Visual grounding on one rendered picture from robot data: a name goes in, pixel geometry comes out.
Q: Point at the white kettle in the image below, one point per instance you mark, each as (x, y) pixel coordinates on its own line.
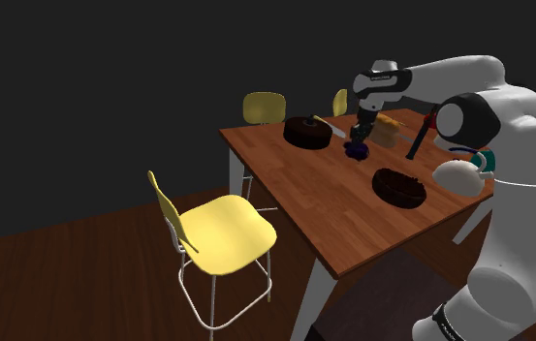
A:
(457, 177)

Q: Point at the teal mug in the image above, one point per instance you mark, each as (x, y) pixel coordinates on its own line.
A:
(490, 161)

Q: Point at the wooden table with white legs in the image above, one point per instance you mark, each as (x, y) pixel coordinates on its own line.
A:
(315, 189)

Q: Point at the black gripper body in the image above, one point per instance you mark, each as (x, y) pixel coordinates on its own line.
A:
(365, 124)

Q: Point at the purple grape bunch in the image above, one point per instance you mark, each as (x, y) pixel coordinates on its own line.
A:
(357, 150)

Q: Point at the black and red tool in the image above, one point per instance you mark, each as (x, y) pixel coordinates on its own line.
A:
(417, 141)

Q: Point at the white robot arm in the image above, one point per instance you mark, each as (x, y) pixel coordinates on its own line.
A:
(527, 189)

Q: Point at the dark brown bowl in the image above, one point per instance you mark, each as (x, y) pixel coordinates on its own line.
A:
(399, 189)

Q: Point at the yellow chair with white frame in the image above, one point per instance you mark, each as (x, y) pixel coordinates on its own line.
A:
(222, 234)
(263, 107)
(340, 102)

